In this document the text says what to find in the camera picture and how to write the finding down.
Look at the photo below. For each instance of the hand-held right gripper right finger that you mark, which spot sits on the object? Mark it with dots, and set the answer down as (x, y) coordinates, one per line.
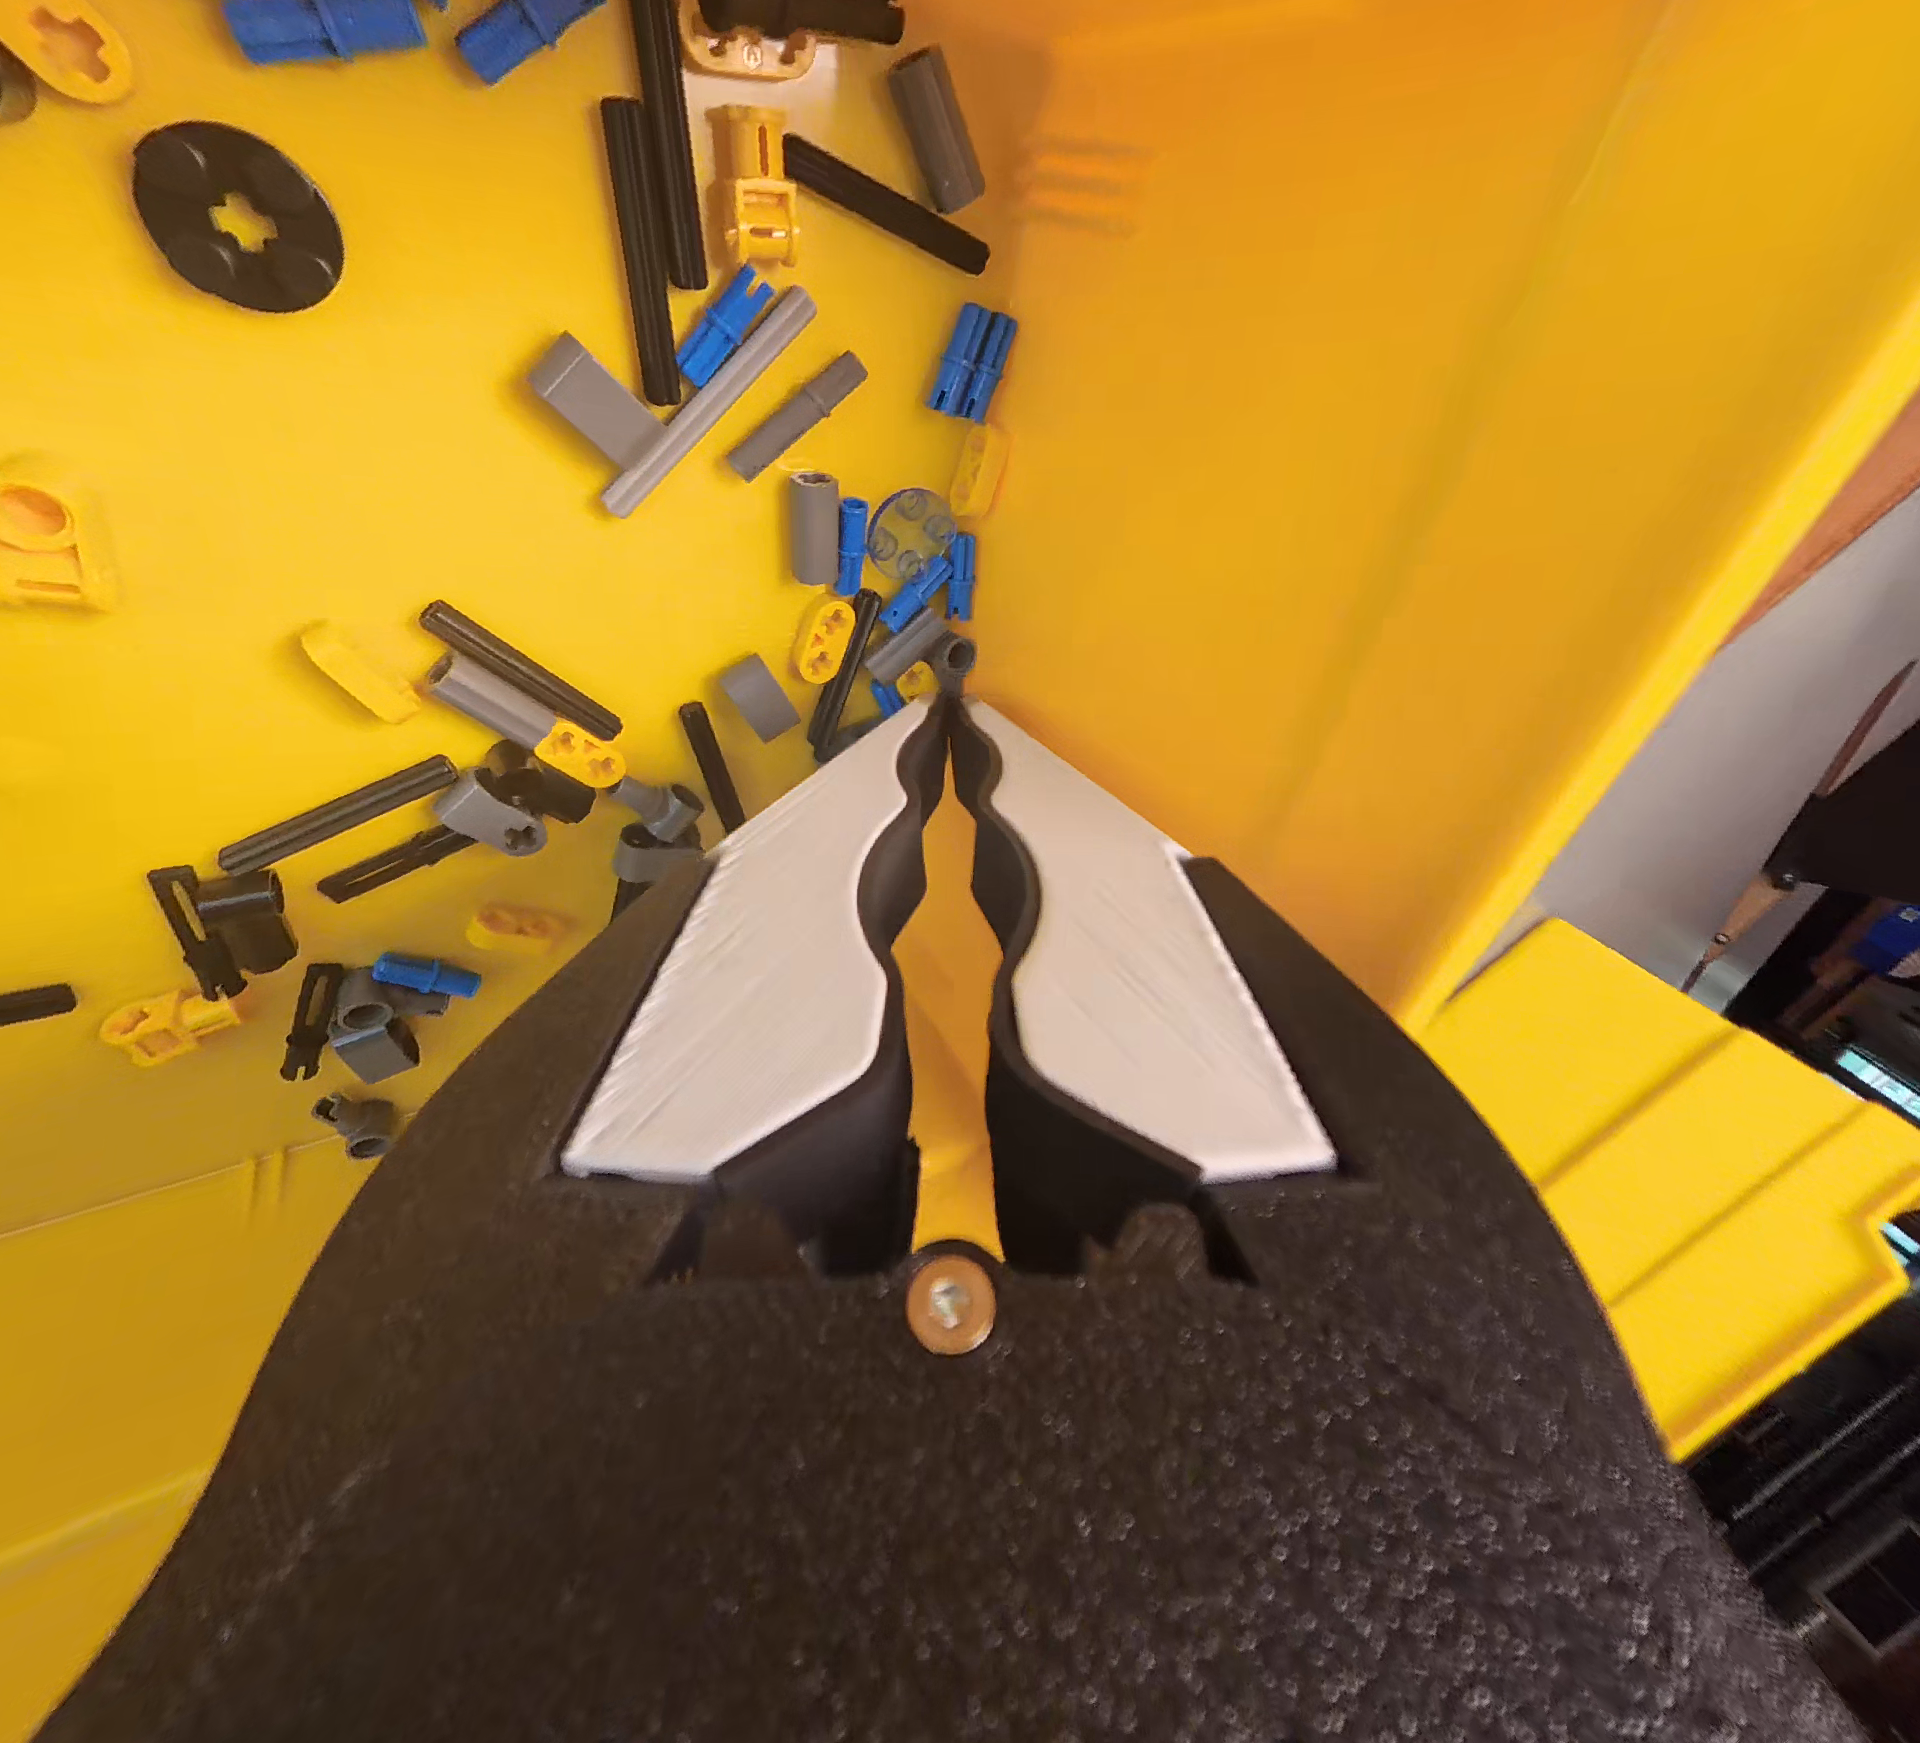
(1155, 1022)

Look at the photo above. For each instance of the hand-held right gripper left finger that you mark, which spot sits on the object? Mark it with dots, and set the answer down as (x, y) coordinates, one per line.
(719, 1022)

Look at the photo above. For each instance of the yellow plastic bin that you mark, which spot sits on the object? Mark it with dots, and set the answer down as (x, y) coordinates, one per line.
(1350, 422)
(1649, 1143)

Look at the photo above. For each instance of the assorted lego parts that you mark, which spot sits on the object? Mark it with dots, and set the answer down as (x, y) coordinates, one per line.
(322, 21)

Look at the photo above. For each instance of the grey angled lego beam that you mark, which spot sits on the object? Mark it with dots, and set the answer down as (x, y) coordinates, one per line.
(592, 400)

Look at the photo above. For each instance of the black round lego disc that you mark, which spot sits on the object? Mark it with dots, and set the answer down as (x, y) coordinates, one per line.
(179, 197)

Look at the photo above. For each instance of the clear blue round plate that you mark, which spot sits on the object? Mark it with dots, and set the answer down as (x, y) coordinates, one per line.
(913, 530)

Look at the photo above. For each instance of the dark object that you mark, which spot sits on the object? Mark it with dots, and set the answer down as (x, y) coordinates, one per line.
(1846, 844)

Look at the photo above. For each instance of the brown wooden board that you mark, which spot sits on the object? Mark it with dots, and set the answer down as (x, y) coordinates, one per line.
(1859, 529)

